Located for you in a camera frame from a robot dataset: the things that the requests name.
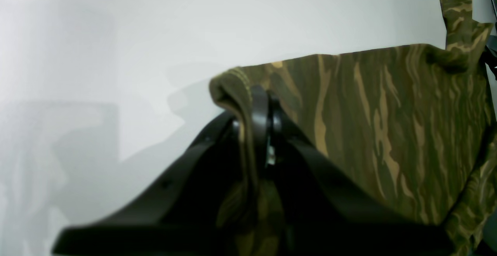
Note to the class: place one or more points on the camouflage T-shirt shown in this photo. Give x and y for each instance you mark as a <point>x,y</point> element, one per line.
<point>412,125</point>

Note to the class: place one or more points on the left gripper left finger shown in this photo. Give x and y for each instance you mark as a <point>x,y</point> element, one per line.
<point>176,215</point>

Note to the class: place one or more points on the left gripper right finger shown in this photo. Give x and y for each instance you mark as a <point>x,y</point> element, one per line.
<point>326,214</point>

